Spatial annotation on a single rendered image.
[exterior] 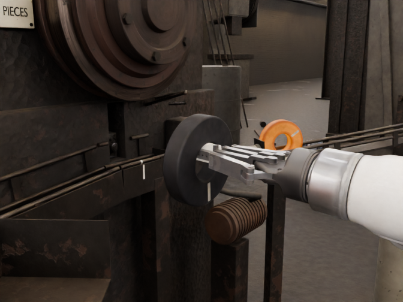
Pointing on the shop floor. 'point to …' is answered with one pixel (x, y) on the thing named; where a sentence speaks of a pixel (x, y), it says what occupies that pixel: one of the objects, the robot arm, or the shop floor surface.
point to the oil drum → (225, 94)
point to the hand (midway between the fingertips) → (201, 150)
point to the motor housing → (232, 245)
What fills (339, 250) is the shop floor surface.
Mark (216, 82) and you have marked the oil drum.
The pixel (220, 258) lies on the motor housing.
